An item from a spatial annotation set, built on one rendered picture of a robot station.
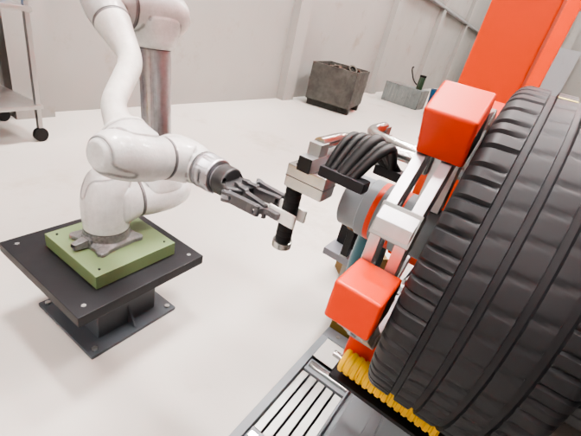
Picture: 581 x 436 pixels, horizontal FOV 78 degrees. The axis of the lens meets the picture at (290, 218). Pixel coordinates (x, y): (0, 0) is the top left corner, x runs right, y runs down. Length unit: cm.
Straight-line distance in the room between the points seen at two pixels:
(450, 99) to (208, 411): 119
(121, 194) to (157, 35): 52
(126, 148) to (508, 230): 67
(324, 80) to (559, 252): 589
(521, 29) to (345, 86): 509
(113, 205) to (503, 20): 128
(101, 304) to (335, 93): 542
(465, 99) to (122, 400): 130
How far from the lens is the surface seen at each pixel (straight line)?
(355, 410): 124
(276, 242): 79
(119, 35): 116
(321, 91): 631
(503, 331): 53
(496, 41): 122
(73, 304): 132
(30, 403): 149
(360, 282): 54
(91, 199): 135
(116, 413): 142
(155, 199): 141
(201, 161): 88
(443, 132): 57
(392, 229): 56
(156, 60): 134
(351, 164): 64
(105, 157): 79
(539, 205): 54
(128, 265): 138
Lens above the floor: 119
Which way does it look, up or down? 28 degrees down
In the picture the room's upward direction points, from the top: 14 degrees clockwise
